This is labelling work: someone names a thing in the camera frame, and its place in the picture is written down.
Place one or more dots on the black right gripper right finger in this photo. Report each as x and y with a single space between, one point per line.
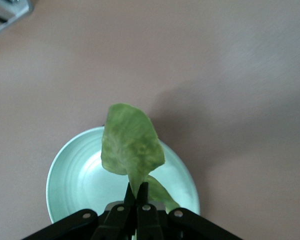
150 222

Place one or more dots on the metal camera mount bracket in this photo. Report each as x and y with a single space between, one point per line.
5 12

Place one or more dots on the light green round plate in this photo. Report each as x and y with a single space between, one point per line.
77 175

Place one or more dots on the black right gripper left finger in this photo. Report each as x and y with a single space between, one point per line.
115 222

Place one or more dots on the green lettuce leaf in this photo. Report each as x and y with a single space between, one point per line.
130 140

